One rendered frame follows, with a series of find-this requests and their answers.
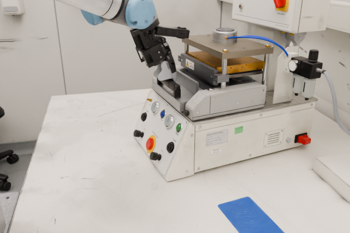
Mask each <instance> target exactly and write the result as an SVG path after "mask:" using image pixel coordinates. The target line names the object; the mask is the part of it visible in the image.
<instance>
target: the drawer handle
mask: <svg viewBox="0 0 350 233"><path fill-rule="evenodd" d="M157 84H158V85H159V84H164V85H166V86H167V87H168V88H169V89H171V90H172V91H173V97H174V98H180V97H181V89H180V85H179V84H178V83H176V82H175V81H173V80H172V79H168V80H163V81H160V80H159V79H158V78H157Z"/></svg>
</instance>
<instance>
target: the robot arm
mask: <svg viewBox="0 0 350 233"><path fill-rule="evenodd" d="M56 1H59V2H62V3H65V4H67V5H70V6H73V7H76V8H78V9H80V10H81V12H82V14H83V16H84V18H85V20H86V21H87V22H88V23H89V24H91V25H98V24H100V23H103V22H104V21H110V22H114V23H118V24H121V25H125V26H128V27H130V28H132V29H131V30H130V33H131V35H132V38H133V40H134V43H135V45H136V48H135V49H136V51H137V53H138V56H139V58H140V60H141V62H144V61H145V63H146V66H148V67H149V68H150V67H152V66H156V65H157V69H156V70H155V71H154V77H156V78H158V79H159V80H160V81H163V80H168V79H172V80H173V81H175V82H176V78H177V73H176V65H175V62H174V59H173V56H172V53H171V49H170V47H169V45H168V43H167V42H166V38H164V37H162V36H171V37H176V38H180V39H185V38H189V34H190V30H187V29H186V28H184V27H168V26H163V25H159V24H160V23H159V20H158V15H157V12H156V9H155V5H154V3H153V1H152V0H56ZM139 51H140V52H141V54H142V55H143V56H142V58H141V57H140V54H139Z"/></svg>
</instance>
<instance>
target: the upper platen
mask: <svg viewBox="0 0 350 233"><path fill-rule="evenodd" d="M187 54H188V55H190V56H192V57H194V58H196V59H198V60H200V61H202V62H204V63H206V64H208V65H209V66H211V67H213V68H215V69H217V70H218V74H219V73H221V65H222V59H220V58H217V57H215V56H213V55H211V54H208V53H206V52H204V51H195V52H189V53H187ZM263 66H264V62H263V61H262V60H259V59H256V58H254V57H251V56H248V57H240V58H231V59H228V62H227V74H229V78H234V77H241V76H248V75H255V74H262V73H263V70H262V69H263Z"/></svg>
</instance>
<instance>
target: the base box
mask: <svg viewBox="0 0 350 233"><path fill-rule="evenodd" d="M152 90H153V89H150V91H149V94H148V97H147V98H149V96H150V94H151V91H152ZM146 103H147V99H146V101H145V104H144V106H143V109H142V111H141V114H140V116H139V118H138V121H137V123H136V126H135V128H134V130H133V133H134V131H135V130H136V127H137V125H138V123H139V120H140V118H141V115H142V113H143V110H144V108H145V105H146ZM314 108H315V101H314V102H309V103H304V104H300V105H295V106H290V107H285V108H280V109H274V110H269V111H264V112H259V113H253V114H248V115H243V116H238V117H234V118H229V119H224V120H219V121H214V122H208V123H203V124H198V125H193V124H192V123H190V122H189V124H188V126H187V128H186V130H185V133H184V135H183V137H182V140H181V142H180V144H179V146H178V149H177V151H176V153H175V155H174V158H173V160H172V162H171V164H170V167H169V169H168V172H167V174H166V176H165V179H166V181H168V182H169V181H172V180H176V179H179V178H184V177H188V176H191V175H194V173H196V172H200V171H204V170H207V169H211V168H215V167H219V166H222V165H226V164H230V163H234V162H238V161H242V160H246V159H250V158H254V157H258V156H262V155H265V154H269V153H273V152H277V151H281V150H284V149H289V148H293V147H297V146H300V145H306V144H310V143H311V138H309V137H310V131H311V125H312V121H313V115H314Z"/></svg>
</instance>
